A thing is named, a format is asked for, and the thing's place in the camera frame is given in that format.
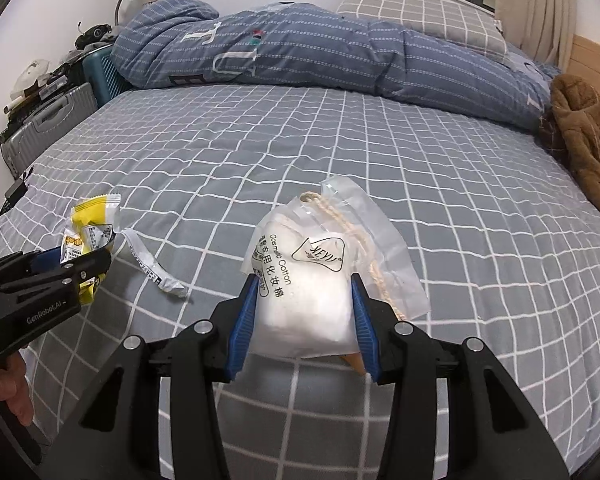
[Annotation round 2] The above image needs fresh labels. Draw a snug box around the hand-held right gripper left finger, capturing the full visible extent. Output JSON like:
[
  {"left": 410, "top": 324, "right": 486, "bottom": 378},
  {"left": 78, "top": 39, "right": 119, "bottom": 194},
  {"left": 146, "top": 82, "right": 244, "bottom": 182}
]
[{"left": 77, "top": 275, "right": 261, "bottom": 480}]

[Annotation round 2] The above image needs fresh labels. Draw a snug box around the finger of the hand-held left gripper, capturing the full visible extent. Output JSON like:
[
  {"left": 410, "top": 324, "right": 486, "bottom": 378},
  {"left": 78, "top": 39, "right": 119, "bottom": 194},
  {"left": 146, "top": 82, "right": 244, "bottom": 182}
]
[
  {"left": 0, "top": 249, "right": 65, "bottom": 286},
  {"left": 0, "top": 247, "right": 113, "bottom": 302}
]

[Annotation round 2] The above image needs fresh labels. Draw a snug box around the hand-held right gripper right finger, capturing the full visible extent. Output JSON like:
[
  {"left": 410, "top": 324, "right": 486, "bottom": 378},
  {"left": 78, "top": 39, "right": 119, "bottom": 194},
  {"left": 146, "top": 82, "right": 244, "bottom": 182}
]
[{"left": 350, "top": 272, "right": 551, "bottom": 480}]

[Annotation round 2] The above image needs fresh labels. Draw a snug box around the yellow snack wrapper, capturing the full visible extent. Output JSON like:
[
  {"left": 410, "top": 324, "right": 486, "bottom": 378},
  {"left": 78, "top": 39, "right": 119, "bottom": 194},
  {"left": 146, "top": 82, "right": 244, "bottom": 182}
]
[{"left": 60, "top": 195, "right": 123, "bottom": 307}]

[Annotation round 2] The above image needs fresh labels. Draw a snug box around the clear cotton pad bag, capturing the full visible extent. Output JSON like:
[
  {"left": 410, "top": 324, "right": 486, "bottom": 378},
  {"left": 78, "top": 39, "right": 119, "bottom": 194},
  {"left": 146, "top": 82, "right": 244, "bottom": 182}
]
[{"left": 242, "top": 176, "right": 431, "bottom": 361}]

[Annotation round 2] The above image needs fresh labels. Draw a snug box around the person's left hand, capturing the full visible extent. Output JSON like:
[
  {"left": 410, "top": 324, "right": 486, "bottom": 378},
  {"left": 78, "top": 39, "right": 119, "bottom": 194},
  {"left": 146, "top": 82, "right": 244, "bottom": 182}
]
[{"left": 0, "top": 355, "right": 35, "bottom": 428}]

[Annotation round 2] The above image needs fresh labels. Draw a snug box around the silver torn wrapper strip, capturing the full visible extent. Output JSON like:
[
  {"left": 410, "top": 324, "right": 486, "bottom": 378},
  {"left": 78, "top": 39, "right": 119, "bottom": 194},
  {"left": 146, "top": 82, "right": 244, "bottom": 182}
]
[{"left": 115, "top": 229, "right": 191, "bottom": 301}]

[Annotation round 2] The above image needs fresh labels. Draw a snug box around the black charger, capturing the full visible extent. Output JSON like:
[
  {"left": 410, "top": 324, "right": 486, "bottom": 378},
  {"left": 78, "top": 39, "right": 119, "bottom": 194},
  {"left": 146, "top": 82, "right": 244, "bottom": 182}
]
[{"left": 4, "top": 167, "right": 33, "bottom": 208}]

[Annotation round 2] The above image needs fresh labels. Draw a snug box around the grey suitcase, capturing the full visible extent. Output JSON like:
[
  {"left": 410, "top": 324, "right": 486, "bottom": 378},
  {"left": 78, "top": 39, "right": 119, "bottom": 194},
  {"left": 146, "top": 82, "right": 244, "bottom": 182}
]
[{"left": 0, "top": 81, "right": 98, "bottom": 178}]

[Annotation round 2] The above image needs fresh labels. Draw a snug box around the grey checked bed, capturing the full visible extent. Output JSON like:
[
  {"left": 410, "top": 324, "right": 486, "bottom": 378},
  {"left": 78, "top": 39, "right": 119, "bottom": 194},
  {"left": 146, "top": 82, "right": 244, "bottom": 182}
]
[{"left": 0, "top": 82, "right": 600, "bottom": 476}]

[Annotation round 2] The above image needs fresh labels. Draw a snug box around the white round device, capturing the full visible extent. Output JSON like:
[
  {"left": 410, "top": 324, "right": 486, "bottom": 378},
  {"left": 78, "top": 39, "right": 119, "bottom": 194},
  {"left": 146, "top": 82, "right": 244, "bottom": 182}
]
[{"left": 10, "top": 58, "right": 51, "bottom": 101}]

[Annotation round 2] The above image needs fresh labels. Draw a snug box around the pile of dark items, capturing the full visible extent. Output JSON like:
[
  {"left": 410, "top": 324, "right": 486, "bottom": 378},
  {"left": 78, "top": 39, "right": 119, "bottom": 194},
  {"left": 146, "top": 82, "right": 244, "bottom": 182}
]
[{"left": 2, "top": 49, "right": 88, "bottom": 126}]

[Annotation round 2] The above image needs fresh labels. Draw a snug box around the teal suitcase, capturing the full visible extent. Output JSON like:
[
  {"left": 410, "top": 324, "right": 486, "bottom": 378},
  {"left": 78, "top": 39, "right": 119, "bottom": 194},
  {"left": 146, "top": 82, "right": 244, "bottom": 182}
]
[{"left": 82, "top": 50, "right": 131, "bottom": 108}]

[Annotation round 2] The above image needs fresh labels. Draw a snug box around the black device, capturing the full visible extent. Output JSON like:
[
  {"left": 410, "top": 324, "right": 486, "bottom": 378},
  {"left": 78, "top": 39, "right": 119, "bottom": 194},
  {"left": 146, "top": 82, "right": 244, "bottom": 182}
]
[{"left": 74, "top": 22, "right": 113, "bottom": 48}]

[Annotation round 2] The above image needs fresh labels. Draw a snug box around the blue striped duvet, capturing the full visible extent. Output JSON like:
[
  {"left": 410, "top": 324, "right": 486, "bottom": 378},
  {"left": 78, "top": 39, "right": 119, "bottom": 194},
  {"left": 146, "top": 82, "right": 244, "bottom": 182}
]
[{"left": 111, "top": 0, "right": 561, "bottom": 133}]

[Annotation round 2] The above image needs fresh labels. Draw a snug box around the brown padded jacket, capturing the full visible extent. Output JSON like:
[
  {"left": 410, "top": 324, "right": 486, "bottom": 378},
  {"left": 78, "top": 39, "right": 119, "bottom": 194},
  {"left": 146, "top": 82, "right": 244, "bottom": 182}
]
[{"left": 537, "top": 74, "right": 600, "bottom": 233}]

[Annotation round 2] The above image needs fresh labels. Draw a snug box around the grey checked pillow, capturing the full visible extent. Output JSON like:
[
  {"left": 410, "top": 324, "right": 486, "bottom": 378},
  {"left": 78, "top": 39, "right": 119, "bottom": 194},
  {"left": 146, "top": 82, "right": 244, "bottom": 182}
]
[{"left": 335, "top": 0, "right": 508, "bottom": 61}]

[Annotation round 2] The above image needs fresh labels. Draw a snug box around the wooden headboard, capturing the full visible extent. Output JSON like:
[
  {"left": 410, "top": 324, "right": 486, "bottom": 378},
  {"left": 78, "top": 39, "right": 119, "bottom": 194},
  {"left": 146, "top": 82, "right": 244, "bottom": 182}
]
[{"left": 565, "top": 34, "right": 600, "bottom": 81}]

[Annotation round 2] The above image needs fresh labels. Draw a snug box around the beige curtain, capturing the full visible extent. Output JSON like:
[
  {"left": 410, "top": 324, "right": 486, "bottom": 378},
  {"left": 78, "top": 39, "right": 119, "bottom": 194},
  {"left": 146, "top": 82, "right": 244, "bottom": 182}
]
[{"left": 495, "top": 0, "right": 578, "bottom": 68}]

